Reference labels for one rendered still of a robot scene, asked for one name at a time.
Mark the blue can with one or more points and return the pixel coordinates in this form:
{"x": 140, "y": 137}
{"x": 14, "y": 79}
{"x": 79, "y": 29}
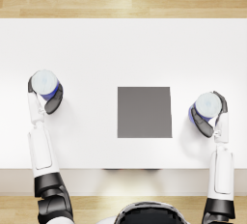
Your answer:
{"x": 45, "y": 83}
{"x": 206, "y": 106}

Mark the dark grey square mat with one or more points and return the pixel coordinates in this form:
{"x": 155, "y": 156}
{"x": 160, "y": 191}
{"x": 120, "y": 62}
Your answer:
{"x": 144, "y": 112}

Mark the dark round robot body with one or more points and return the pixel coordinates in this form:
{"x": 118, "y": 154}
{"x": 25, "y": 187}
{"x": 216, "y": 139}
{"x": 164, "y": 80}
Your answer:
{"x": 151, "y": 213}

